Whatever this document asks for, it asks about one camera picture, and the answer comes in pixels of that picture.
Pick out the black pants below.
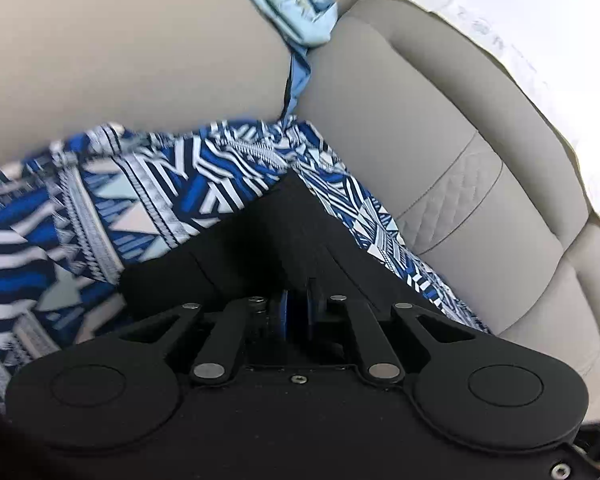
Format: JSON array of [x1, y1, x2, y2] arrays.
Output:
[[116, 169, 487, 340]]

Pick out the blue white patterned cover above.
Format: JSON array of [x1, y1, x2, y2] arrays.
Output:
[[0, 118, 481, 410]]

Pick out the beige leather sofa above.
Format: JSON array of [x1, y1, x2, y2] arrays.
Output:
[[0, 0, 600, 420]]

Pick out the light blue cloth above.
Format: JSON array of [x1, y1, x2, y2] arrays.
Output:
[[250, 0, 339, 117]]

